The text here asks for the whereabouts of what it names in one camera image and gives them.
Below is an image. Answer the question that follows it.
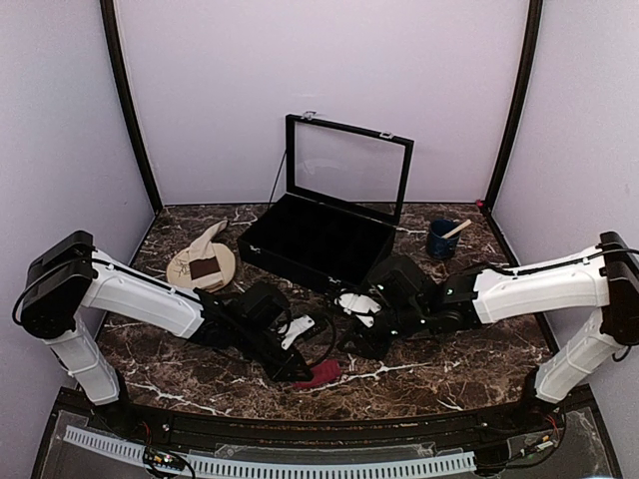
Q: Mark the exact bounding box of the wooden stick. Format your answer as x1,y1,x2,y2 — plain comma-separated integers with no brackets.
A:
442,220,472,240

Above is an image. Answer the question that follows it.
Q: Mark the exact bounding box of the black display case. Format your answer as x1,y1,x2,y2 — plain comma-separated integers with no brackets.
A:
238,114,414,293

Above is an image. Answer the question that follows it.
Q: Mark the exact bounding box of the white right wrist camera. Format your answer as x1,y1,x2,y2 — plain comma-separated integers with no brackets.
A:
334,292,381,316

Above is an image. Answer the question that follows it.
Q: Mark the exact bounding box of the black left corner post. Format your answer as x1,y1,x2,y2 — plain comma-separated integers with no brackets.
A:
99,0,164,215

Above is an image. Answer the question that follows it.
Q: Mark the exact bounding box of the black right corner post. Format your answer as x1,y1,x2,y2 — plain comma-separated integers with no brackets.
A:
483,0,543,215

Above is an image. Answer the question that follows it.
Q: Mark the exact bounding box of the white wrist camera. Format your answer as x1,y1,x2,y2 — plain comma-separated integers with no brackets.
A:
334,292,381,316
278,314,316,350

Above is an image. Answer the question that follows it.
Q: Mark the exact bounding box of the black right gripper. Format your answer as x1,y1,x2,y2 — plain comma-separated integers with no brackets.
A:
336,298,428,362

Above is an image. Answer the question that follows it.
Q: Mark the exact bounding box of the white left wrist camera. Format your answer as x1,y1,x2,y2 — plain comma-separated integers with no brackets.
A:
278,314,316,350

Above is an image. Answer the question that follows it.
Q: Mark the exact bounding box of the black corner post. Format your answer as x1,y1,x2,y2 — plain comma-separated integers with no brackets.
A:
99,0,164,215
483,0,543,215

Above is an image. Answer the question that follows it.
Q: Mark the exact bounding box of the black front frame rail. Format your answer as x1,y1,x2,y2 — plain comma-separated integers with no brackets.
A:
45,386,603,451

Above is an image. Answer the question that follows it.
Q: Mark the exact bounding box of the maroon purple striped sock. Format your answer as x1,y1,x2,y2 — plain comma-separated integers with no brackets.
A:
294,359,341,389

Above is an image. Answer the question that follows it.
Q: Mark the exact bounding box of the dark blue mug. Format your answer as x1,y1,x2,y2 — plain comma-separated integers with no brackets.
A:
426,219,460,260

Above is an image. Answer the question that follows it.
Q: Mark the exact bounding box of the beige cloth hat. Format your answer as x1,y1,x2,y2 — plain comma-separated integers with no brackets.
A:
166,220,237,292

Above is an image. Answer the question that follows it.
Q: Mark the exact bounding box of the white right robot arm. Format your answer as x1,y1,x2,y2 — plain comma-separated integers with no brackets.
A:
334,232,638,433

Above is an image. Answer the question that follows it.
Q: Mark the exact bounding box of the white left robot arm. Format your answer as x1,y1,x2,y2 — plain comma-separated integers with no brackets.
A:
11,231,313,435

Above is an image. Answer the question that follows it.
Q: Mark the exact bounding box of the white slotted cable duct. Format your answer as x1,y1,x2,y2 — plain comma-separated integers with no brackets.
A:
63,425,477,479

